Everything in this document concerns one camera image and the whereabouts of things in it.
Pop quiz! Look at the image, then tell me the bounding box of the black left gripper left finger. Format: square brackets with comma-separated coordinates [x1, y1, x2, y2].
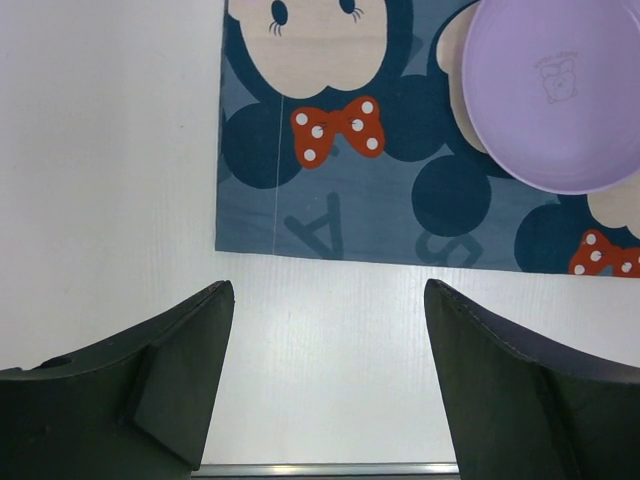
[1, 281, 234, 479]

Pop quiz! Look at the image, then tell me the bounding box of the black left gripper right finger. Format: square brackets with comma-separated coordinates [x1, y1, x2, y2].
[424, 279, 639, 479]

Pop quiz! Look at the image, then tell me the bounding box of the purple plastic plate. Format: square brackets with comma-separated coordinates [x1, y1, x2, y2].
[462, 1, 639, 195]

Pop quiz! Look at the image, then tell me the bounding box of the blue bear print placemat cloth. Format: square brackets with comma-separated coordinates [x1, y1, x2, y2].
[215, 1, 639, 278]

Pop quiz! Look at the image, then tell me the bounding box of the aluminium rail frame front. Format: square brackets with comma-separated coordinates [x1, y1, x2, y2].
[192, 462, 460, 479]

